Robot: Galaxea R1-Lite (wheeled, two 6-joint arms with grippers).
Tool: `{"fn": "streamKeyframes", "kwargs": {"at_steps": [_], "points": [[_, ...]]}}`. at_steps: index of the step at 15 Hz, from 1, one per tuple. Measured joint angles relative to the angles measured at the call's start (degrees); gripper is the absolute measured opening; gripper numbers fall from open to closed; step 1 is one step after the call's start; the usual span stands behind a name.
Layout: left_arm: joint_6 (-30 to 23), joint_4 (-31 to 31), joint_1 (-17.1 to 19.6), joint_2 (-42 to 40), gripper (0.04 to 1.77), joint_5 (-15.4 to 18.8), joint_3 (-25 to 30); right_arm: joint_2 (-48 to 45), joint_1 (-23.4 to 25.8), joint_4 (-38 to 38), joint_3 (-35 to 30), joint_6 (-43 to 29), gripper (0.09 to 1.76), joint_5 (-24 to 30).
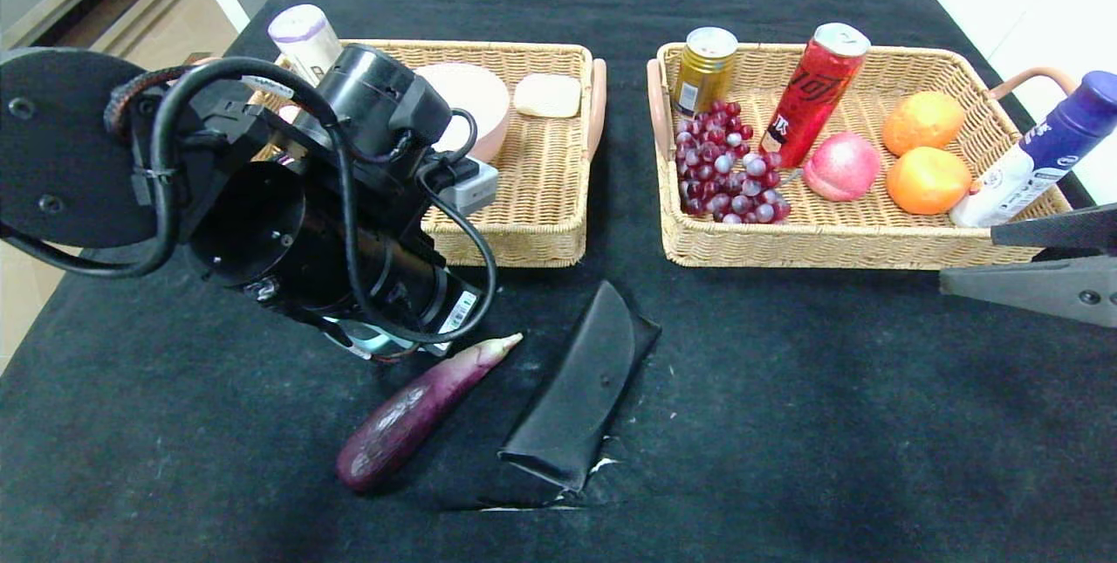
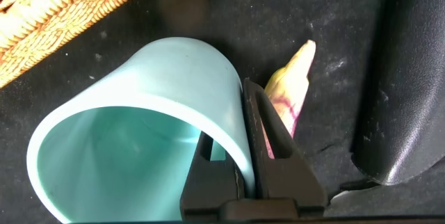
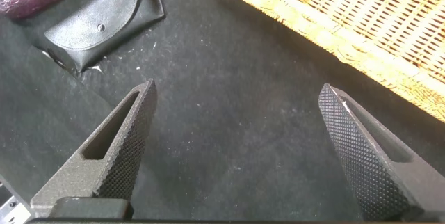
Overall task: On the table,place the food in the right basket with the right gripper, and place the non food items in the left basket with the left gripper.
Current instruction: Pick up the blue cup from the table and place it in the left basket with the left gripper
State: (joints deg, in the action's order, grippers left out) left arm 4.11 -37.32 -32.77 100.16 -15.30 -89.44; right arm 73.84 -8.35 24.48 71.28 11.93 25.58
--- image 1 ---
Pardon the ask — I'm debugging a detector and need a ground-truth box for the black glasses case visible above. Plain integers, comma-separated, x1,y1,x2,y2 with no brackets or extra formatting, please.
500,280,662,492

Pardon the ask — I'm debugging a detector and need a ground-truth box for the red grape bunch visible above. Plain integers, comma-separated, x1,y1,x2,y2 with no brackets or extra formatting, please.
674,100,792,225

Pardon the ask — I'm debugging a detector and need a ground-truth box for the light blue mug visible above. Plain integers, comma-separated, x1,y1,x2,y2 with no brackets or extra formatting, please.
327,317,455,365

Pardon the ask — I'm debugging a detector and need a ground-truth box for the purple eggplant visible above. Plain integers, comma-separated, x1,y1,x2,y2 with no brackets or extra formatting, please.
336,333,524,492

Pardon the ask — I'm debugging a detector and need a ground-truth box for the red drink can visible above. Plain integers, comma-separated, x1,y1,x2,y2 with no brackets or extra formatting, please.
757,22,871,169

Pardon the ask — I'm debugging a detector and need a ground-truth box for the pink peach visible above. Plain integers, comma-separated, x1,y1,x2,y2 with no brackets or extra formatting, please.
801,132,882,203

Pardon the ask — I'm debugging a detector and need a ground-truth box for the wicker basket holding tableware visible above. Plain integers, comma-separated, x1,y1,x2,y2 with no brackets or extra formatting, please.
188,39,608,269

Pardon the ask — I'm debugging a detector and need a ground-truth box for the wicker basket holding food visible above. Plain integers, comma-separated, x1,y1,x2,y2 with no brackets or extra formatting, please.
647,42,1079,273

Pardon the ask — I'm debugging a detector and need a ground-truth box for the pink bowl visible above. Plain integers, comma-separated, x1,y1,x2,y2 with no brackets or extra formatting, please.
415,63,511,164

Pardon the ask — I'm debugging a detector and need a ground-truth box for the white soap bar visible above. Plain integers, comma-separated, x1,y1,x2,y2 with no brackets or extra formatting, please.
513,73,582,119

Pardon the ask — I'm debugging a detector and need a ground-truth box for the gold drink can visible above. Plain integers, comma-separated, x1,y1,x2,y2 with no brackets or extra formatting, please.
671,26,739,121

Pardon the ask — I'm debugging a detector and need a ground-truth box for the white tube with lavender lid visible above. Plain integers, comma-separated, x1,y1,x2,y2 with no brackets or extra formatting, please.
267,4,343,84

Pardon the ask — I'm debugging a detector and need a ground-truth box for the black tablecloth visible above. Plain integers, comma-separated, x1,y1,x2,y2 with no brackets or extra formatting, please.
0,0,1117,563

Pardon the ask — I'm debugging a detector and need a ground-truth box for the orange fruit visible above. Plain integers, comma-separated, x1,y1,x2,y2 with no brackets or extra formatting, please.
881,92,966,158
886,146,972,216

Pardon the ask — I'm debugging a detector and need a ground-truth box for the white bottle with blue cap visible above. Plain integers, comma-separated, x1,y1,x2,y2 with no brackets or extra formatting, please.
949,72,1117,229

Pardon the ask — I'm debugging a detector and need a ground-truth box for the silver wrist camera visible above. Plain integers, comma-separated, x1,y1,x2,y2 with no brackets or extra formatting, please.
436,160,500,216

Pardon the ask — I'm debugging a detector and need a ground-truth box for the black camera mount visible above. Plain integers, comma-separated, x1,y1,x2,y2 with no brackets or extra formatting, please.
384,153,476,237

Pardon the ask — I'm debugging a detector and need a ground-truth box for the black camera cable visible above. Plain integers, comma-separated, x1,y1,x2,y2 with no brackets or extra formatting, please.
150,57,498,346

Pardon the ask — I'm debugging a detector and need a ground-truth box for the red black braided cable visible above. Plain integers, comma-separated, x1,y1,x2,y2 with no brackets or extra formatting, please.
103,65,193,145

